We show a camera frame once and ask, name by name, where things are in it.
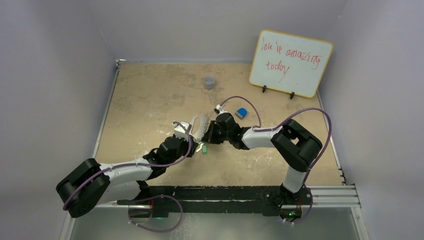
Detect green key tag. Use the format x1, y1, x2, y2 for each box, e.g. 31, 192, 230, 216
200, 143, 208, 155

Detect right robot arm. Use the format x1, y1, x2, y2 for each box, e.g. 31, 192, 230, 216
201, 112, 323, 204

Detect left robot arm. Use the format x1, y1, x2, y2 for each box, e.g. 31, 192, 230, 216
55, 136, 199, 218

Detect blue grey whiteboard eraser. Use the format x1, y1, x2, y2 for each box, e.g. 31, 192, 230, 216
235, 107, 248, 119

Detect small grey cup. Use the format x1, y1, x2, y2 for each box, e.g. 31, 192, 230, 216
203, 76, 216, 90

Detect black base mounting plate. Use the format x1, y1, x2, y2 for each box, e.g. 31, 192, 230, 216
117, 185, 312, 219

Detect whiteboard with red writing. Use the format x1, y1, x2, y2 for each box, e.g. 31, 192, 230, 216
249, 29, 334, 98

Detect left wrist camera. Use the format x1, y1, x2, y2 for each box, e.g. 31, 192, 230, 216
173, 121, 192, 141

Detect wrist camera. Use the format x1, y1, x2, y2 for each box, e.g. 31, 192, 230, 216
173, 121, 192, 141
213, 104, 227, 116

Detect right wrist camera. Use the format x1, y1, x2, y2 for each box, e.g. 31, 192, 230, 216
213, 104, 227, 116

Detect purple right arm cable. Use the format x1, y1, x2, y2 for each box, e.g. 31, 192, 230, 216
219, 96, 332, 183

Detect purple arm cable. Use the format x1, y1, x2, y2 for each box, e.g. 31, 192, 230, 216
62, 121, 194, 212
219, 96, 332, 183

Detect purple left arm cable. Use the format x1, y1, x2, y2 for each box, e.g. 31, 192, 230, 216
62, 121, 194, 212

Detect aluminium frame rail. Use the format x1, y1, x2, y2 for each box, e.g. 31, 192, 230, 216
98, 185, 359, 208

